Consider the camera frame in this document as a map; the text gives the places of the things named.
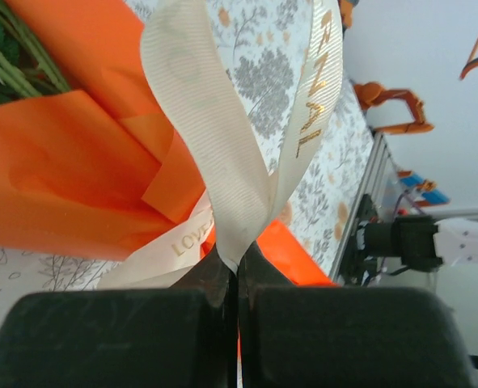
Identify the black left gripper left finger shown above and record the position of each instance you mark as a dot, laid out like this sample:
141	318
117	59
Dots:
101	339

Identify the peach fake flower stem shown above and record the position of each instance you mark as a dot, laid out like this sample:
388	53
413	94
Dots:
36	50

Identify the wide aluminium frame rail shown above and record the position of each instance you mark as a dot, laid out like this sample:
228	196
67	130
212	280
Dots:
368	182

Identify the cream fake flower stem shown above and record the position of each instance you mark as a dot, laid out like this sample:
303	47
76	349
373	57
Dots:
10	64

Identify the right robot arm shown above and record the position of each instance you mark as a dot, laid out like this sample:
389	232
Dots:
465	242

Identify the orange wrapping paper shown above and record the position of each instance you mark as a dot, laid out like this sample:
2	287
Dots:
60	161

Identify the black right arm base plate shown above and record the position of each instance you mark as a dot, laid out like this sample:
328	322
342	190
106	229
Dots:
364	206

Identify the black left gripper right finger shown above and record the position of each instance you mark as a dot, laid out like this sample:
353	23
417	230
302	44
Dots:
343	339

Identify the floral patterned tablecloth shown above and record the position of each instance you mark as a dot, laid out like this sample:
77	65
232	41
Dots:
271	81

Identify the cream ribbon with gold print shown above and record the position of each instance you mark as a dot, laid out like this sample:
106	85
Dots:
222	161

